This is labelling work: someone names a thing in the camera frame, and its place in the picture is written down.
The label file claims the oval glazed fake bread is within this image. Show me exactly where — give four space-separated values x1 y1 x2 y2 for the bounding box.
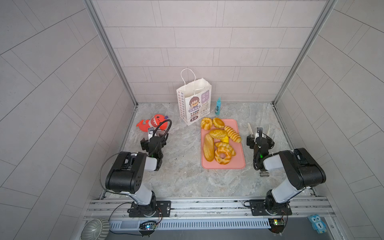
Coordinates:
209 129 228 140

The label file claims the pink plastic tray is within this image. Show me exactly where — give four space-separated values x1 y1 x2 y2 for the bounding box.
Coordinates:
201 129 246 169

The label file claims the white printed paper bag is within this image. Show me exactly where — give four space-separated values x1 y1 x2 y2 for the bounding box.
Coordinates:
176 68 212 126

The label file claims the right circuit board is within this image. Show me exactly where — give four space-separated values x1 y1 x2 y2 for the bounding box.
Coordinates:
268 219 286 234

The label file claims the bundt shaped fake bread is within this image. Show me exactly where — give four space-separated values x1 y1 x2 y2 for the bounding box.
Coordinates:
201 118 213 130

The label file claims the yellow small fake pastry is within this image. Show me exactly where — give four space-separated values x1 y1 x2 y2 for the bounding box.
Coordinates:
221 136 229 143

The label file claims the ring donut fake bread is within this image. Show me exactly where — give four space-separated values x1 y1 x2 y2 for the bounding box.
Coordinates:
215 147 232 165

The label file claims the braided fake bread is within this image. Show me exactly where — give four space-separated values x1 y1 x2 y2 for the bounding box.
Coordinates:
215 142 236 156

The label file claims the grey ribbed round fan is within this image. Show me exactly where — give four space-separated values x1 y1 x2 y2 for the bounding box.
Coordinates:
81 218 110 240

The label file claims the small grey metal fitting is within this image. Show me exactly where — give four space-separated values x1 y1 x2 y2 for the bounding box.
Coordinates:
260 171 270 177

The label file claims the blue owl number tag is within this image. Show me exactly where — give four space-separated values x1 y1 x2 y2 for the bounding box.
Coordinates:
308 215 327 234

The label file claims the striped twisted fake bread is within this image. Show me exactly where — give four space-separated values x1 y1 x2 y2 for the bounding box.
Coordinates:
224 126 242 143

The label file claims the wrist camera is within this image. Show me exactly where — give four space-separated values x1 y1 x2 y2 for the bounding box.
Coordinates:
255 127 263 138
148 127 156 141

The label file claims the round fake bread bun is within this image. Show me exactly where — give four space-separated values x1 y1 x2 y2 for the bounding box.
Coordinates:
213 118 225 129

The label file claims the left green circuit board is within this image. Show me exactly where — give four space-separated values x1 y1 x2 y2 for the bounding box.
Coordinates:
139 221 158 231

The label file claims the red shark plush toy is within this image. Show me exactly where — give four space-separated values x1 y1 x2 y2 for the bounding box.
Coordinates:
136 114 169 132

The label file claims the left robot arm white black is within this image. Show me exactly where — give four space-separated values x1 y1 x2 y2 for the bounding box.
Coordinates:
103 134 168 217

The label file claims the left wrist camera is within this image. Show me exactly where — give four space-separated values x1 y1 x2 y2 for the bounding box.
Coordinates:
148 127 156 141

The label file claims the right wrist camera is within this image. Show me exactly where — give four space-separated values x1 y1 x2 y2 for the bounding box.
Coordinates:
255 127 263 138

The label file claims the teal small bottle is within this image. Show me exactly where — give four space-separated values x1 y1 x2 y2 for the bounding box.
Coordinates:
215 98 222 116

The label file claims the long loaf fake bread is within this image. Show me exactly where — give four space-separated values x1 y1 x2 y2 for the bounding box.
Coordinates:
203 133 215 162

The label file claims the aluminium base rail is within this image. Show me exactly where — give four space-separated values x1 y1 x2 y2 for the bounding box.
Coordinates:
83 196 335 232

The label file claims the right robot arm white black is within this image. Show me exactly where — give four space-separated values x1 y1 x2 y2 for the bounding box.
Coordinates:
244 126 326 216

